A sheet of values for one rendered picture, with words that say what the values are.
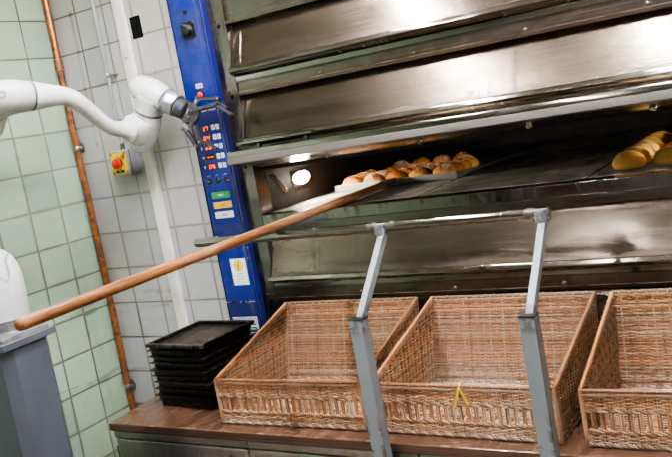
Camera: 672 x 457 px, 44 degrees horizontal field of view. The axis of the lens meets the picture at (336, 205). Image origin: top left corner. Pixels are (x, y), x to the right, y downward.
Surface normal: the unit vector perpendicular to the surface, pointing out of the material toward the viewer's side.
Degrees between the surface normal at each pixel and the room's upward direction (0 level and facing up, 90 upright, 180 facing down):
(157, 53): 90
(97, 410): 90
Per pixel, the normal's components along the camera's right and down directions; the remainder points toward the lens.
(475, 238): -0.54, -0.15
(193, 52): -0.50, 0.19
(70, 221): 0.84, -0.09
